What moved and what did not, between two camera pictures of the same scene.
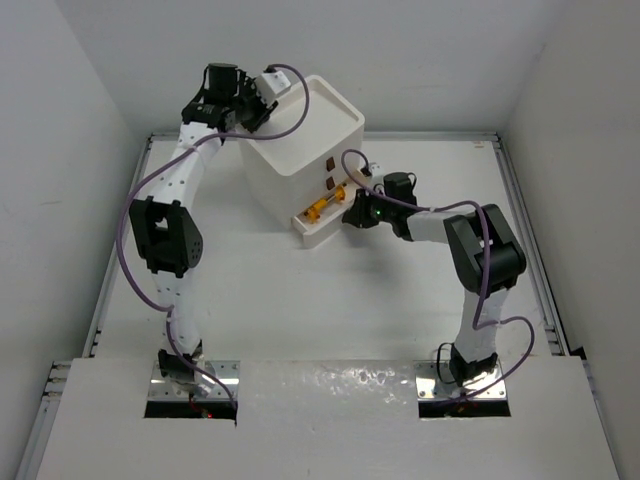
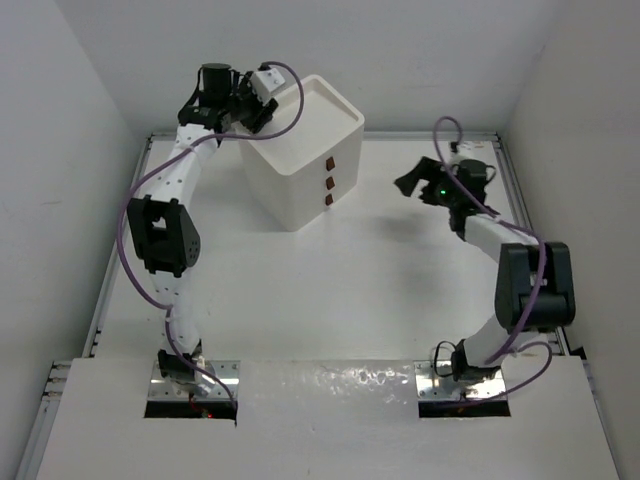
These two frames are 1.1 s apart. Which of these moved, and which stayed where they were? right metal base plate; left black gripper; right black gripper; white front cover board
Moved: right black gripper
Stayed: left black gripper; right metal base plate; white front cover board
